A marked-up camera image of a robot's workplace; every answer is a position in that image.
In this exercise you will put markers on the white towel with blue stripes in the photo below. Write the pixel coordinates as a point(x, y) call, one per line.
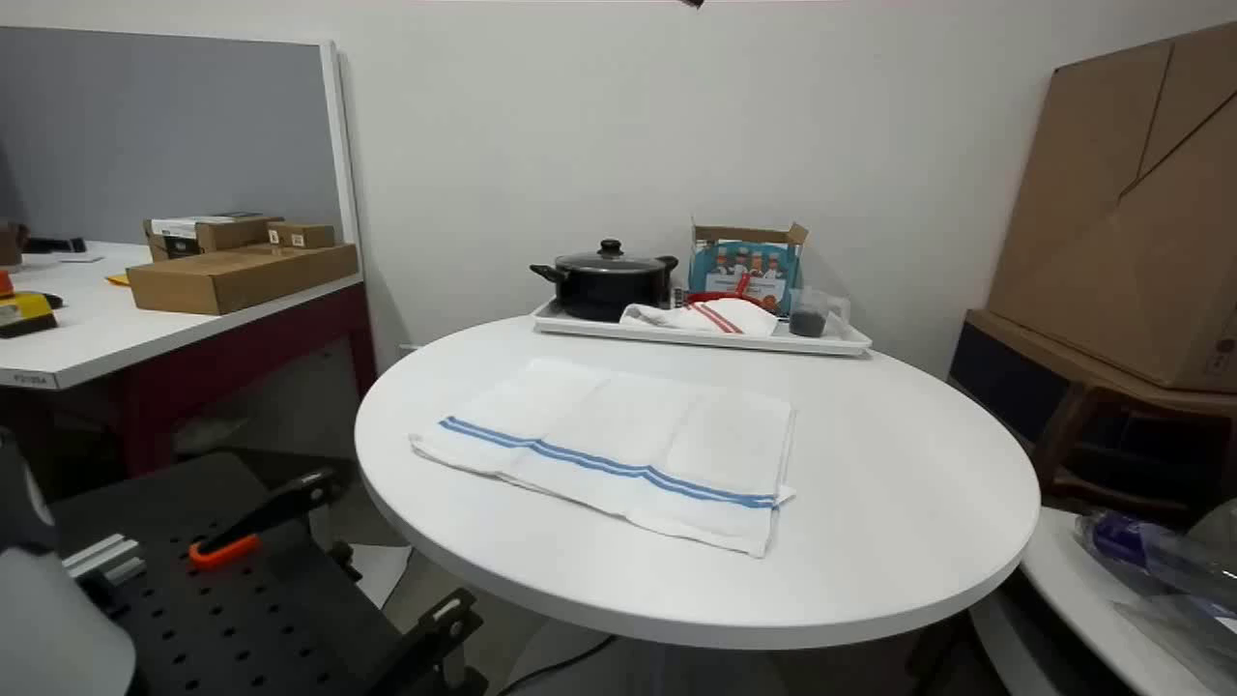
point(621, 431)

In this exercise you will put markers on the white rounded robot base housing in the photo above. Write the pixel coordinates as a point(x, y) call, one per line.
point(58, 632)

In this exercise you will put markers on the black cooking pot with lid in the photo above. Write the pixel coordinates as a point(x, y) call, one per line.
point(603, 288)

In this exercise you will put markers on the white cloth with red stripes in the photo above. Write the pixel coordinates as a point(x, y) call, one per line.
point(702, 319)

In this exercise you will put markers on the blue and red printed carton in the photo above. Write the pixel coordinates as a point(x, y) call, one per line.
point(741, 264)

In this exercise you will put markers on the white rectangular tray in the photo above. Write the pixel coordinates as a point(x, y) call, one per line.
point(774, 346)

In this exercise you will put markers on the small black cylinder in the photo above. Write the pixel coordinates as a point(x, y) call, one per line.
point(804, 321)

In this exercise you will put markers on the small closed cardboard box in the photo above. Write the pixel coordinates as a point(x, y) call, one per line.
point(302, 232)

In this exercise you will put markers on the flat brown cardboard box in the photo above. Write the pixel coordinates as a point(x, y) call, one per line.
point(235, 277)

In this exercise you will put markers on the dark wooden shelf unit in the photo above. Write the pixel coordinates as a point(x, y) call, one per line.
point(1016, 378)

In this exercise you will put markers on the open small cardboard box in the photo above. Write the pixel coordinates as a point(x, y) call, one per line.
point(215, 237)

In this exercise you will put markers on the grey partition panel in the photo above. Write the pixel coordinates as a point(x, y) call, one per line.
point(168, 130)

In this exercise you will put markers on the large brown cardboard box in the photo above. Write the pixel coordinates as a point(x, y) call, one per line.
point(1123, 232)

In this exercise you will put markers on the silver aluminium bars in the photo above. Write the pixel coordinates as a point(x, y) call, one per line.
point(100, 560)

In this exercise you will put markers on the small black desk item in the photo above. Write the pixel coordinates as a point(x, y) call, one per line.
point(54, 246)

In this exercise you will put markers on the yellow and black tool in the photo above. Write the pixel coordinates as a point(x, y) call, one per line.
point(22, 313)

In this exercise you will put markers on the white desk with red frame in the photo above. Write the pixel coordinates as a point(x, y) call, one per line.
point(100, 338)

